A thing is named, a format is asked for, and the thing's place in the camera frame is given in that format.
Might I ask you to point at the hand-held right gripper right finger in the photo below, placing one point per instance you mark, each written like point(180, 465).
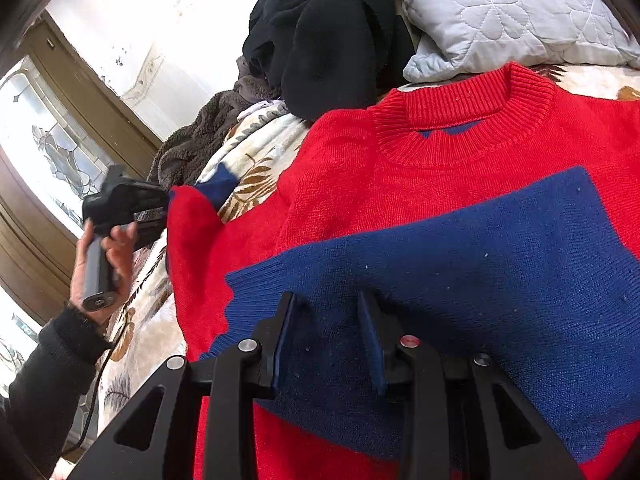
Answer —
point(372, 342)

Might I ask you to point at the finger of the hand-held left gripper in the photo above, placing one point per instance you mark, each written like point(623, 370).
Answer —
point(149, 232)
point(150, 195)

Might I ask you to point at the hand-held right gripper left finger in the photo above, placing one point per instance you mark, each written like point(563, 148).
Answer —
point(279, 355)

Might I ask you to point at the red and blue knit sweater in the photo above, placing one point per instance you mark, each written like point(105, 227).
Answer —
point(450, 185)

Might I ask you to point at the person's left forearm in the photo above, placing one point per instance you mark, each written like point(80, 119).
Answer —
point(45, 375)

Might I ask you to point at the person's left hand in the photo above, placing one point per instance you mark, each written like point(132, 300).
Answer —
point(117, 255)

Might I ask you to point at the brown fleece cloth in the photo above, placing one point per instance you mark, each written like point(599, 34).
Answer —
point(200, 130)

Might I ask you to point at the patterned glass window pane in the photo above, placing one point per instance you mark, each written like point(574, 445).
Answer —
point(45, 135)

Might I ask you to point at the floral plush blanket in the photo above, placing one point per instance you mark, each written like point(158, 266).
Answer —
point(260, 140)

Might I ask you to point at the black garment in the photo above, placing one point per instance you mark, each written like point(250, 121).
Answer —
point(325, 50)

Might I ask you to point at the grey quilted pillow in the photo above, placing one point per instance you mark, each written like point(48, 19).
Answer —
point(500, 10)

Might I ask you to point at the wooden window frame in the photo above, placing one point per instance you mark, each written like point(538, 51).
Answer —
point(115, 105)

